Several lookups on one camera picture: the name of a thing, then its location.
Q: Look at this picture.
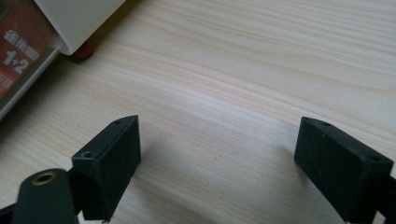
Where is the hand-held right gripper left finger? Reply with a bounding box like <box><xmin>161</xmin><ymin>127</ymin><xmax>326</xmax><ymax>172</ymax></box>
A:
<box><xmin>71</xmin><ymin>114</ymin><xmax>142</xmax><ymax>223</ymax></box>

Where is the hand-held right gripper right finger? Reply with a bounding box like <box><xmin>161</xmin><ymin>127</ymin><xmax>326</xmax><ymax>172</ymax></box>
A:
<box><xmin>293</xmin><ymin>116</ymin><xmax>395</xmax><ymax>224</ymax></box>

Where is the red round foot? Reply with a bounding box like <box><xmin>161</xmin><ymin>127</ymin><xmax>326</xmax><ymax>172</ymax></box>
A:
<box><xmin>73</xmin><ymin>38</ymin><xmax>95</xmax><ymax>62</ymax></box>

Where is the white plastic container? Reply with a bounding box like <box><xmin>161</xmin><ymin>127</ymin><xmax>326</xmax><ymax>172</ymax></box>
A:
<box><xmin>32</xmin><ymin>0</ymin><xmax>127</xmax><ymax>56</ymax></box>

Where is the red printed packet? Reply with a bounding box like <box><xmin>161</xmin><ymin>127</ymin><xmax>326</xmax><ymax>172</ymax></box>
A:
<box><xmin>0</xmin><ymin>0</ymin><xmax>59</xmax><ymax>101</ymax></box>

